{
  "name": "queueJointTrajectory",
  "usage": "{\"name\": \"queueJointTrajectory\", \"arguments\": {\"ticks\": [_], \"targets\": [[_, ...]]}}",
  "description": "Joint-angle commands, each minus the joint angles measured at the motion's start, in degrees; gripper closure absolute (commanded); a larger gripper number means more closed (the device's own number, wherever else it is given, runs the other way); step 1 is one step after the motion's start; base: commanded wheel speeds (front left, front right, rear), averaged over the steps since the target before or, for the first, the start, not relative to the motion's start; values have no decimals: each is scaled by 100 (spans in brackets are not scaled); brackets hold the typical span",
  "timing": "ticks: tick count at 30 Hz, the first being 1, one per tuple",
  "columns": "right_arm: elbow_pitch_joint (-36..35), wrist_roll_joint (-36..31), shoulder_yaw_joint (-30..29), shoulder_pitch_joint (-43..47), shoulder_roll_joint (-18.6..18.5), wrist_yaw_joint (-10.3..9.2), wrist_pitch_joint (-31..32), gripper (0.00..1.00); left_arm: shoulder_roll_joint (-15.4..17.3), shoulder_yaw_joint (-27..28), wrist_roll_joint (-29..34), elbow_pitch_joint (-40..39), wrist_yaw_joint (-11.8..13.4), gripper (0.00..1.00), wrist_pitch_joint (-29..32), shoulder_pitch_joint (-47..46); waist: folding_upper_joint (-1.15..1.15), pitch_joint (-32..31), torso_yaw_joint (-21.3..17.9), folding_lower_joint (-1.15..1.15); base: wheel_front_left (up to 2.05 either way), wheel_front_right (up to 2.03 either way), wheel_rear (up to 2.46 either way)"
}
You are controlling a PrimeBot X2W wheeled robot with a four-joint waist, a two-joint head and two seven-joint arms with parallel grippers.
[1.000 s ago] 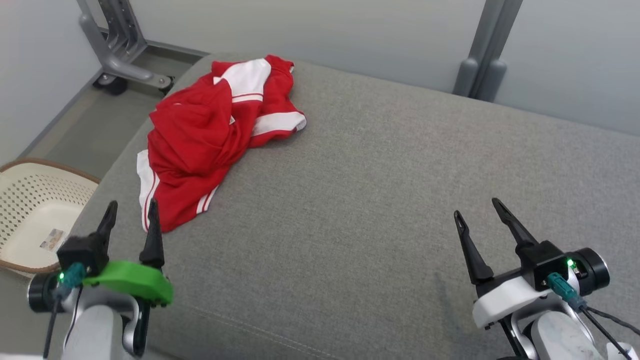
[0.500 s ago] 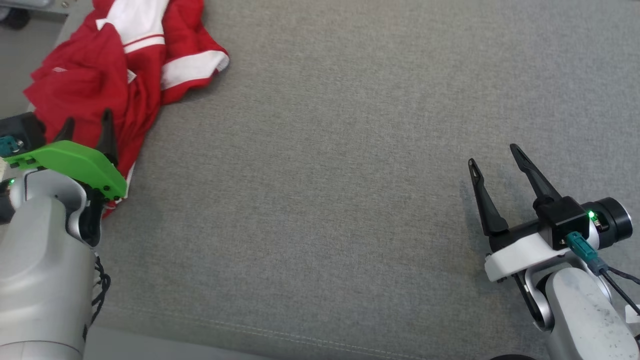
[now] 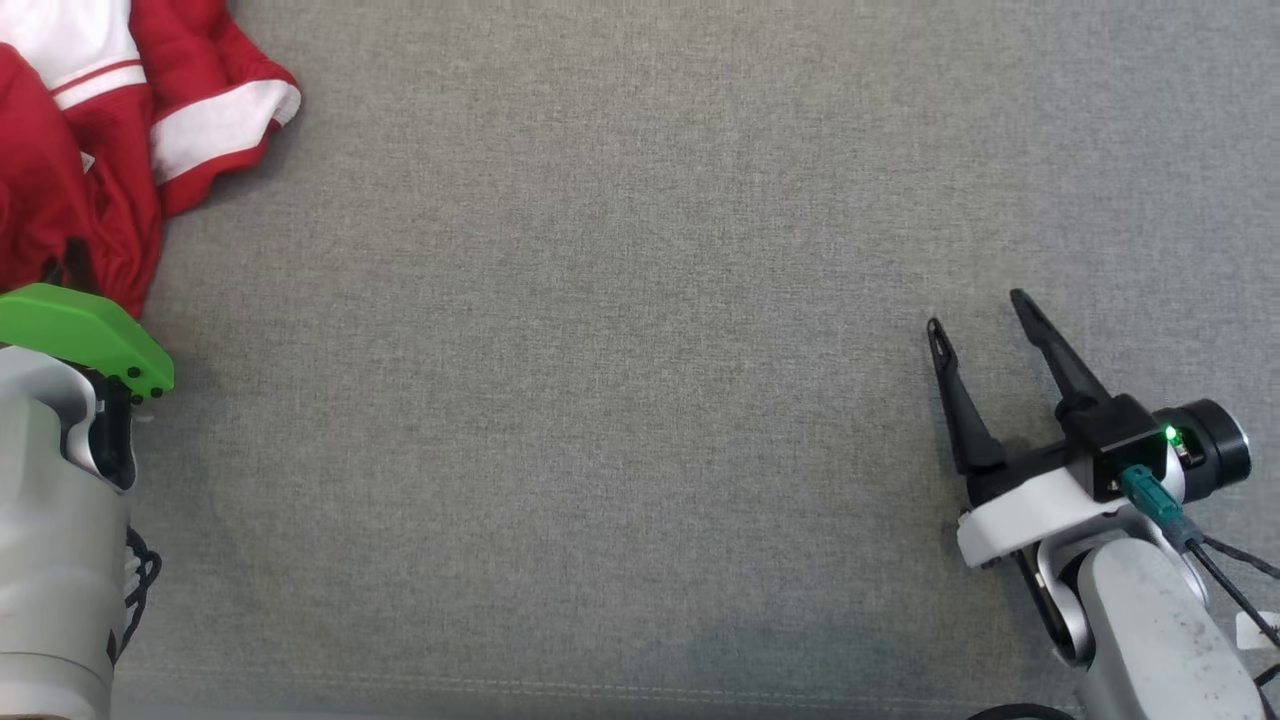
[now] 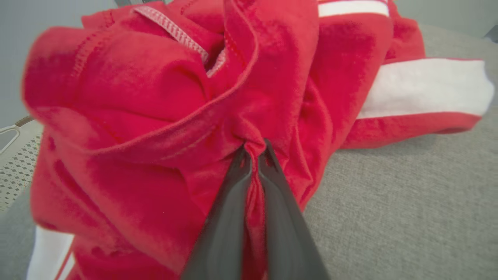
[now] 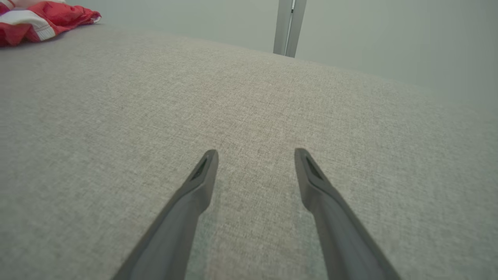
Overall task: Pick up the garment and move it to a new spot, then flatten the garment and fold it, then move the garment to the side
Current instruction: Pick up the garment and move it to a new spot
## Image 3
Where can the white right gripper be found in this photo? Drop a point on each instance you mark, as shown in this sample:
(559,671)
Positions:
(1030,515)

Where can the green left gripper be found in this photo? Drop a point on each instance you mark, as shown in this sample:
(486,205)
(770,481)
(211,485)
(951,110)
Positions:
(80,330)

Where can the red white sports jersey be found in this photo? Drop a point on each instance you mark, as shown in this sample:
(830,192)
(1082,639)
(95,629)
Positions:
(60,40)

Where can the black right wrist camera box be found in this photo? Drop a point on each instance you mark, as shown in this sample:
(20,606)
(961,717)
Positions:
(1110,440)

